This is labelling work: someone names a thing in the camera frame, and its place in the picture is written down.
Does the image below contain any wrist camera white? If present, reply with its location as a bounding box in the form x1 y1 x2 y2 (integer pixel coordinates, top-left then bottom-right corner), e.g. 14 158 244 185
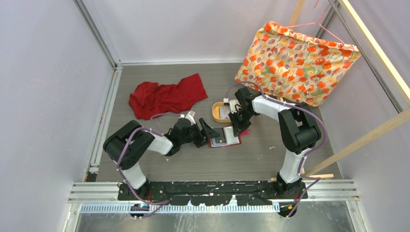
223 98 241 113
179 110 196 125

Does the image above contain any silver chip card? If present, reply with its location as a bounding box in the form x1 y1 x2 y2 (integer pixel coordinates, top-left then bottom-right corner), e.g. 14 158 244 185
219 106 231 120

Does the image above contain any wooden frame rack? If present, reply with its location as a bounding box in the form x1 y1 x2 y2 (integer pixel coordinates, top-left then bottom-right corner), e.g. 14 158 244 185
270 0 410 182

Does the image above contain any red card holder wallet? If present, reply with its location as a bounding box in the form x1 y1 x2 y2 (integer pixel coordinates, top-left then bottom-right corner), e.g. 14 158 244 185
209 126 250 148

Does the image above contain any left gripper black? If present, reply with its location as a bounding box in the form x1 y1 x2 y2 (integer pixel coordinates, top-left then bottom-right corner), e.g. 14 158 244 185
179 118 220 147

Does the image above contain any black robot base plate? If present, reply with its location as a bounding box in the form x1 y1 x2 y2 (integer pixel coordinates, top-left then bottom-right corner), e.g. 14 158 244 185
117 180 307 206

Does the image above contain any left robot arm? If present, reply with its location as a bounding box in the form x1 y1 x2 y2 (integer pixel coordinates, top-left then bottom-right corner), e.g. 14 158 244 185
103 117 221 200

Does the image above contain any yellow oval tray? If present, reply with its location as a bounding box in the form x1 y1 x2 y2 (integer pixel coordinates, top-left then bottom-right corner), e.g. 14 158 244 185
212 102 231 123

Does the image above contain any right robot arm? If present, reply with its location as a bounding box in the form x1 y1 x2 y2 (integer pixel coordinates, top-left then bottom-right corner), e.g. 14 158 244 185
228 87 322 199

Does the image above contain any floral fabric bag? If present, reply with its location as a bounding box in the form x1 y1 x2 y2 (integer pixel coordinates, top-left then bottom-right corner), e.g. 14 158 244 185
234 21 361 107

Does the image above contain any pink clothes hanger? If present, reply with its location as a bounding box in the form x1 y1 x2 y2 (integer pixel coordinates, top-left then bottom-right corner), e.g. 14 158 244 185
285 0 345 44

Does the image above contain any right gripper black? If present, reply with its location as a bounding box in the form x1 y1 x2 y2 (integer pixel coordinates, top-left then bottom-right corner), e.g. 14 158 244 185
229 109 255 137

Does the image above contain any red cloth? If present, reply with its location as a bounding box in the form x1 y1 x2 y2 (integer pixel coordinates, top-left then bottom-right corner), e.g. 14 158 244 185
129 73 208 120

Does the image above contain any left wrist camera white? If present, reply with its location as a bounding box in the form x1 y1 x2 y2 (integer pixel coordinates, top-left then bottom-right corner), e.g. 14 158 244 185
179 110 196 125

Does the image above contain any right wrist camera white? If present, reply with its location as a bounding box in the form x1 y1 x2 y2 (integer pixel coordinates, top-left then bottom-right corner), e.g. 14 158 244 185
223 98 241 113

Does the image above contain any aluminium frame rail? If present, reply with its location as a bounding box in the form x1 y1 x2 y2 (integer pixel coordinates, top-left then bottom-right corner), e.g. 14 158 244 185
64 0 410 232

